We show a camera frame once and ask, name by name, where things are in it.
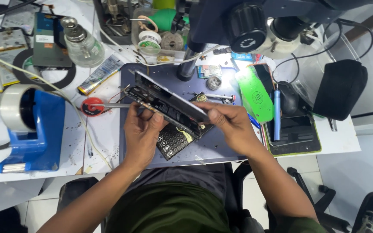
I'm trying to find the person's right hand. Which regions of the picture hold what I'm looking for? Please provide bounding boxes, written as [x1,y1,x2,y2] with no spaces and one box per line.
[192,101,260,158]

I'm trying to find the person's left hand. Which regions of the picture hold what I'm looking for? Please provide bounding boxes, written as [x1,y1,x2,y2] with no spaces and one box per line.
[123,102,169,169]

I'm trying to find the black smartphone body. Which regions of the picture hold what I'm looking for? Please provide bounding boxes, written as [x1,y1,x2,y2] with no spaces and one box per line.
[123,85,206,140]

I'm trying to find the grey smartphone screen panel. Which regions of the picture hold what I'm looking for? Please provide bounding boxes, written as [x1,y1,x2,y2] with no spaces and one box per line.
[134,70,210,124]

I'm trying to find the red-tipped screwdriver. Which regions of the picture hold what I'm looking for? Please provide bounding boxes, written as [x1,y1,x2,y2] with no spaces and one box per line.
[205,93,237,102]

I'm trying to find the black perforated battery pack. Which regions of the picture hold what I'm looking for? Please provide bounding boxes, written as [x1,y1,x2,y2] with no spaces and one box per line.
[156,123,215,161]

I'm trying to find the metal tweezers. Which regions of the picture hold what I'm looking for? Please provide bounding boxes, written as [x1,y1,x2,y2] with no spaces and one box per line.
[93,102,132,109]

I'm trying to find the dark blue work mat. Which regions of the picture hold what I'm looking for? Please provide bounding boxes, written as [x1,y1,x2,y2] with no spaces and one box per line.
[119,63,255,169]

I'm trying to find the small round metal tin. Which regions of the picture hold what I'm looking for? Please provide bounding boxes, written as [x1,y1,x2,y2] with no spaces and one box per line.
[207,76,223,91]

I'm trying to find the blue pen tool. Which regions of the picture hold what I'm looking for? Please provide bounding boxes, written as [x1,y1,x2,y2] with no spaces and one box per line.
[273,89,281,142]

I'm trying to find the red solder wick spool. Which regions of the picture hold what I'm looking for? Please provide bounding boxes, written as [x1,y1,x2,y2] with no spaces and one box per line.
[81,97,105,117]

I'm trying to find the small circuit board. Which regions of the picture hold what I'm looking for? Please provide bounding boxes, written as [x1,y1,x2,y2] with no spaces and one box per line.
[197,64,223,79]

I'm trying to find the black smartphone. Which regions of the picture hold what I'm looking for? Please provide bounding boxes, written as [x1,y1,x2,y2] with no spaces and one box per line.
[266,113,318,147]

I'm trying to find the person's grey trousers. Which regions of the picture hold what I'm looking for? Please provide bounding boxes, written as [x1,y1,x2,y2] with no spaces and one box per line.
[125,163,226,201]

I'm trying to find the black computer mouse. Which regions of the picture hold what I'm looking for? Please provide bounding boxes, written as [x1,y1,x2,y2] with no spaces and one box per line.
[277,81,300,116]

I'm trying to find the adhesive glue tube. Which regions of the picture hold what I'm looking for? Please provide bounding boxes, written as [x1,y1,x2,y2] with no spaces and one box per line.
[77,54,124,96]

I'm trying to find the person's green shirt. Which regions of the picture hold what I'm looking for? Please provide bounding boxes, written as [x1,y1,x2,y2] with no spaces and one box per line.
[105,181,235,233]

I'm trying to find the black stool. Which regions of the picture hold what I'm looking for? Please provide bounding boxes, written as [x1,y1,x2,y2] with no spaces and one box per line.
[56,177,100,214]

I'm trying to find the clear plastic parts tray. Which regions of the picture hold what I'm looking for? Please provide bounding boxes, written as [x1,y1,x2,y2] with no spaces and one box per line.
[131,7,193,59]

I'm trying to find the blue tape dispenser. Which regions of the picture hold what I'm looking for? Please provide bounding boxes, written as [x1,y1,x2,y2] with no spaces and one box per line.
[0,89,66,174]

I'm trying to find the glass alcohol dispenser bottle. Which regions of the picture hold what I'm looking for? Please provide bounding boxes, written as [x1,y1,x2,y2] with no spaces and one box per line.
[60,16,105,68]

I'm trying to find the black stereo microscope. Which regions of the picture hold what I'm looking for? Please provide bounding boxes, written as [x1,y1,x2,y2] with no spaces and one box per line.
[175,0,373,59]

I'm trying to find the black office chair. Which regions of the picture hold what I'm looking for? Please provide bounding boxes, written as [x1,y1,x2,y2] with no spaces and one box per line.
[224,162,373,233]

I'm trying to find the black padded cushion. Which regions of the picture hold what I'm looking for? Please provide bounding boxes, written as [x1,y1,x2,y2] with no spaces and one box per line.
[313,59,368,121]

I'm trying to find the green rubber air blower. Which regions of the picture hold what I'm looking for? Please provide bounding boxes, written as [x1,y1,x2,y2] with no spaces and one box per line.
[148,8,190,32]

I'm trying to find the clear tape roll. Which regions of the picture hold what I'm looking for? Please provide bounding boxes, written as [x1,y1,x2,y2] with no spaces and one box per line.
[0,84,44,133]

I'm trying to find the dark phone display panel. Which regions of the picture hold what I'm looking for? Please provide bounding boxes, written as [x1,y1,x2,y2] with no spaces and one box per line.
[33,12,74,68]

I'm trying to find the phone back with battery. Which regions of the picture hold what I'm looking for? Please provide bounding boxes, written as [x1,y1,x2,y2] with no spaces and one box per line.
[0,27,38,88]

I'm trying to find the grey phone panel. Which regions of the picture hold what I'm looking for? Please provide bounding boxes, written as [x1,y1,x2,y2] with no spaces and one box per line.
[0,0,43,36]

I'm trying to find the blue-handled tool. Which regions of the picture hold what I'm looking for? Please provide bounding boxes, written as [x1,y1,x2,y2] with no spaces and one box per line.
[247,112,261,130]

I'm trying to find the microscope metal post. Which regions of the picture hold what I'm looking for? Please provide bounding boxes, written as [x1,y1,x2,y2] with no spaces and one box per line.
[177,48,203,82]

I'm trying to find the white cable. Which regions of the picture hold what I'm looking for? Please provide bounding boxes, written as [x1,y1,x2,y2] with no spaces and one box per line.
[0,51,114,171]

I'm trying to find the black tape ring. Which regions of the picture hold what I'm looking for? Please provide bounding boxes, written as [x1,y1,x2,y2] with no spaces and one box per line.
[12,49,77,92]

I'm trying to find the solder wire spool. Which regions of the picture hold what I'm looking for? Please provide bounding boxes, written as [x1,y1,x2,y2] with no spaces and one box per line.
[138,30,162,55]

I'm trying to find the black cable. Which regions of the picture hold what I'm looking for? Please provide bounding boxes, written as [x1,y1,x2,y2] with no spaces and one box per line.
[271,18,373,85]

